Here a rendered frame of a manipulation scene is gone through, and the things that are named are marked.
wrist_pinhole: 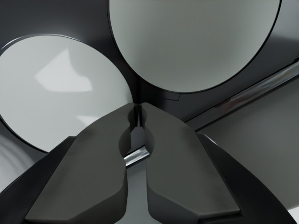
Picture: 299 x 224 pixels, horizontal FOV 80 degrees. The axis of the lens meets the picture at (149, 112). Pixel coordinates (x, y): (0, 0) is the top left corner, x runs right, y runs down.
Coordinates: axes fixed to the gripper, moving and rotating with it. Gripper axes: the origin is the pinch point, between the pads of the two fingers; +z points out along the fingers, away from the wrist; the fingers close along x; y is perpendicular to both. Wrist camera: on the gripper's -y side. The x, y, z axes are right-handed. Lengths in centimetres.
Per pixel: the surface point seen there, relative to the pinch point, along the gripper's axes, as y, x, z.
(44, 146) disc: 4.4, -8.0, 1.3
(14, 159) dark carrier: 5.9, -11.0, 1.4
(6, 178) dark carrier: 8.2, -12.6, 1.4
